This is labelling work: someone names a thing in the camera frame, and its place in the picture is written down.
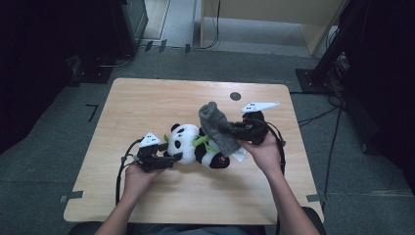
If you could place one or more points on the dark curtain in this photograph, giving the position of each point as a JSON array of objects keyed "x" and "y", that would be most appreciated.
[
  {"x": 385, "y": 81},
  {"x": 39, "y": 65}
]

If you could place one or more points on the black chair armrest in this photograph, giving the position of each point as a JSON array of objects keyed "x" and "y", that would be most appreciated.
[
  {"x": 318, "y": 222},
  {"x": 83, "y": 229}
]

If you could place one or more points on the black cabinet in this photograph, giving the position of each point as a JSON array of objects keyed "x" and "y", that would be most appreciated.
[{"x": 125, "y": 26}]

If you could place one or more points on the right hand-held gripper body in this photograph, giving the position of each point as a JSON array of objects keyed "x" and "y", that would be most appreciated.
[{"x": 258, "y": 129}]

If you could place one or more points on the grey fuzzy cloth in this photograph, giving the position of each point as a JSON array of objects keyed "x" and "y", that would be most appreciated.
[{"x": 217, "y": 129}]

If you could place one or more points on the person's grey-blue clothing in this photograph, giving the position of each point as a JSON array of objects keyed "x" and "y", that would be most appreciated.
[{"x": 202, "y": 230}]

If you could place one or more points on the black metal stand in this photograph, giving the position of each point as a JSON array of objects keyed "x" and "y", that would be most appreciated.
[{"x": 308, "y": 80}]

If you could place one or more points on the round dark table grommet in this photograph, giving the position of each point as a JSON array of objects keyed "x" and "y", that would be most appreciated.
[{"x": 235, "y": 96}]

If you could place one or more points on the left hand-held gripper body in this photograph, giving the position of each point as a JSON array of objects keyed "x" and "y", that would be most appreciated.
[{"x": 147, "y": 155}]

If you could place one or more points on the grey floor tape piece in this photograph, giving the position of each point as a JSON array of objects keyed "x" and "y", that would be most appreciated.
[{"x": 314, "y": 197}]

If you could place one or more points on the person's right hand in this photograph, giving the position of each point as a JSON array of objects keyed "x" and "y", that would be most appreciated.
[{"x": 267, "y": 156}]

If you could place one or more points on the person's left hand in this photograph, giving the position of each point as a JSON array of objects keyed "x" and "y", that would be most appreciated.
[{"x": 138, "y": 181}]

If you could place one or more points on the light wooden furniture panel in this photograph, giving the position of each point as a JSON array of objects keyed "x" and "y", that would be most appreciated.
[{"x": 261, "y": 9}]

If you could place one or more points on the panda plush toy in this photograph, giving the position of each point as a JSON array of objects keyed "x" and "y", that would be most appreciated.
[{"x": 186, "y": 145}]

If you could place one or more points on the black floor base plate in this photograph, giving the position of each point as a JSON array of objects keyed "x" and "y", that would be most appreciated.
[{"x": 94, "y": 73}]

